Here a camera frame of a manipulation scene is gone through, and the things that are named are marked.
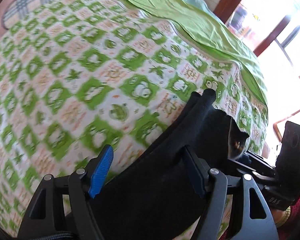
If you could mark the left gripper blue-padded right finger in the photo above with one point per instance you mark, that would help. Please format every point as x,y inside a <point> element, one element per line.
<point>250,217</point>

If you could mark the black tracking camera box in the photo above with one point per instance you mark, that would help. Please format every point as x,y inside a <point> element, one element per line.
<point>288,161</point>

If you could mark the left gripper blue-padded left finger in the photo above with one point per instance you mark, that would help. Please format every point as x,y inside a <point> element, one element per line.
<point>61,206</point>

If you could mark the green white patterned quilt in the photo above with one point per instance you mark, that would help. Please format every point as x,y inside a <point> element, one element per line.
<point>96,72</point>

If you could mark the plain green bedsheet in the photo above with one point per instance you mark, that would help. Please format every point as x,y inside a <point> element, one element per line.
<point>210,34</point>

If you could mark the red sleeve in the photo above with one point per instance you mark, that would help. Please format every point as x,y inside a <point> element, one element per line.
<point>286,229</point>

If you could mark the right hand with bracelet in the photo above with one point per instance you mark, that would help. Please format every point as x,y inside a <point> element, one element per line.
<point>280,216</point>

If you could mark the black pants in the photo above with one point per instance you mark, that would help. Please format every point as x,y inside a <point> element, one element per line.
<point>153,198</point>

